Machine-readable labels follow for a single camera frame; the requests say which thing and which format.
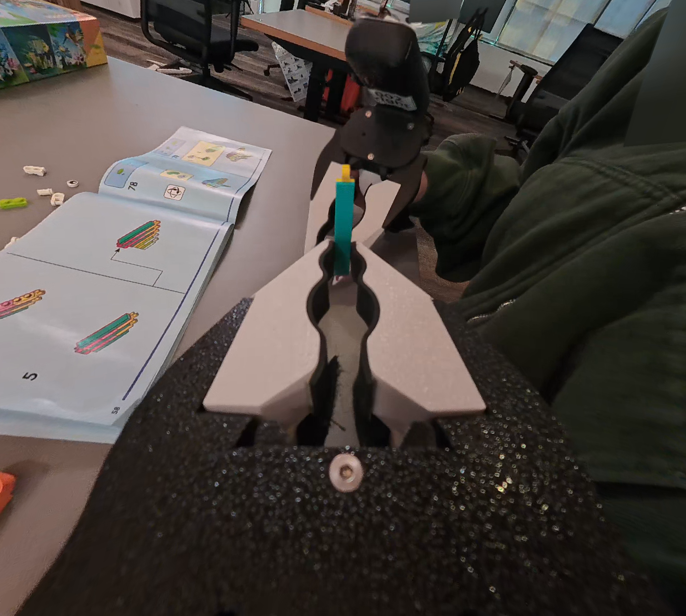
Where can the person's right forearm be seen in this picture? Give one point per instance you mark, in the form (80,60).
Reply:
(466,208)

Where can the light blue instruction booklet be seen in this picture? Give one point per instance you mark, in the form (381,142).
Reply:
(80,305)

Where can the lime green lego piece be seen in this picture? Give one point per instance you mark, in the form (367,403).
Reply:
(13,203)

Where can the teal lego plate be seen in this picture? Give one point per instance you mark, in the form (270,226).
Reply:
(343,230)

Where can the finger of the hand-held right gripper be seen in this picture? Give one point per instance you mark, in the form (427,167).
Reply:
(378,208)
(321,203)

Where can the wooden edged office desk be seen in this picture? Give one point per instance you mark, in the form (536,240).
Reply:
(300,29)

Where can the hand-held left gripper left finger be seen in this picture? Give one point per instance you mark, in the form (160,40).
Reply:
(268,348)

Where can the person's green jacket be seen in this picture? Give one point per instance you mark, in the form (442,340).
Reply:
(589,305)

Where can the white printed bag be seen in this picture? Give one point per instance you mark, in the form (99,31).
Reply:
(292,72)

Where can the orange brick separator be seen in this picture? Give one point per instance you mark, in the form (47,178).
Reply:
(5,492)

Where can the black and yellow backpack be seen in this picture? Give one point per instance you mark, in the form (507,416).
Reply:
(461,58)

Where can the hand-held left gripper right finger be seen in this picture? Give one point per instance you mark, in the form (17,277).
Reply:
(418,348)

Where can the colourful lego set box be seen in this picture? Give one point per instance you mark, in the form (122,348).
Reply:
(43,37)

